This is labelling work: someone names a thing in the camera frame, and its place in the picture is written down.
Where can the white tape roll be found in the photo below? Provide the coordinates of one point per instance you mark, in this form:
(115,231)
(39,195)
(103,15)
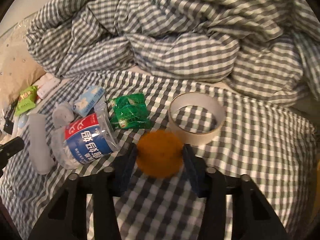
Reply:
(196,118)

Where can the beige pillow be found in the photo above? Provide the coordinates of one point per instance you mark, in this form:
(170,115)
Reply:
(18,69)

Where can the green tissue packet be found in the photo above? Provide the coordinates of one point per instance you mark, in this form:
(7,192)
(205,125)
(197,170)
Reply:
(26,100)

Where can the grey checked duvet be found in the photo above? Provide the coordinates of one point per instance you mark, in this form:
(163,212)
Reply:
(265,49)

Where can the green snack wrapper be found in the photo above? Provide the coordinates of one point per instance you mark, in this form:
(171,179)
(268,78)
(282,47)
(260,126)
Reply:
(130,112)

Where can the grey checked bed sheet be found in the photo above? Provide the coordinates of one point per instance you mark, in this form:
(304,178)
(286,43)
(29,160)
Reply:
(272,144)

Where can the white rectangular case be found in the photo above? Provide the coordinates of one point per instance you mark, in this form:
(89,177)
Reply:
(46,84)

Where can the blue floral tissue pack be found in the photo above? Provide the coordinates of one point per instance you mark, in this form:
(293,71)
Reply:
(87,100)

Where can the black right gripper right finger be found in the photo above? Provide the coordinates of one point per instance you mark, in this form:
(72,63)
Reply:
(253,216)

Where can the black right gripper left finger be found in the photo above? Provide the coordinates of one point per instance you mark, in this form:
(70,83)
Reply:
(65,215)

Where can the orange fruit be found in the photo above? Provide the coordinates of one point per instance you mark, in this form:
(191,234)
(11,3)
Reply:
(159,154)

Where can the clear plastic water bottle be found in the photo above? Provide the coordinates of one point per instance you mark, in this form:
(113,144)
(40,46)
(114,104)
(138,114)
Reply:
(85,140)

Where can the light blue earbud case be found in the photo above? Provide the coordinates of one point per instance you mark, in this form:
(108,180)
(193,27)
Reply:
(22,122)

